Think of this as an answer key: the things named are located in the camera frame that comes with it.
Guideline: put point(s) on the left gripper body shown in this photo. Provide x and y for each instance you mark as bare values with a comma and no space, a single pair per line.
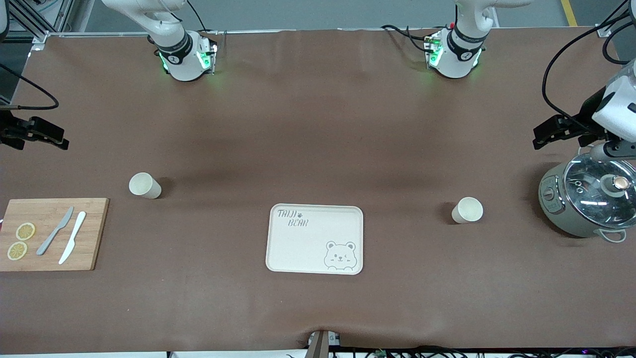
588,112

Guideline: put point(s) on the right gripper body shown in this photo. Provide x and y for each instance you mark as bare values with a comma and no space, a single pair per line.
10,130

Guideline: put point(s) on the cream paper cup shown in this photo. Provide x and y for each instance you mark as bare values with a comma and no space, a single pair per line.
467,210

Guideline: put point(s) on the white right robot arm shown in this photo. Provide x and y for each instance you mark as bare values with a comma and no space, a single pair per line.
169,30

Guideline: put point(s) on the beige bear print tray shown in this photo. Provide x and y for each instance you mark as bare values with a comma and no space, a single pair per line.
308,248

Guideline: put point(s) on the glass pot lid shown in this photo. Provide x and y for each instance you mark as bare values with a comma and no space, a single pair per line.
591,189

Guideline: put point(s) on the grey electric cooking pot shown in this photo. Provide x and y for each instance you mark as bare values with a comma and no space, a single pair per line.
551,209

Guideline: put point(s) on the grey plastic knife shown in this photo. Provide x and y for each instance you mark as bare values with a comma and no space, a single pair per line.
54,231

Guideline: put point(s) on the yellow lemon slice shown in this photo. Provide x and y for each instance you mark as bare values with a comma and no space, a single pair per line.
25,231
17,250

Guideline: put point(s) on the white plastic knife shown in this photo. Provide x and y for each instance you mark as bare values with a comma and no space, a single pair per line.
72,237

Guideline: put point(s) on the bamboo cutting board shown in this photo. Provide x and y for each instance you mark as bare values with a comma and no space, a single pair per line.
94,233

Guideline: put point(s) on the aluminium frame profile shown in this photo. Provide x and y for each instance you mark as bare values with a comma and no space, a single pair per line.
39,27
603,30

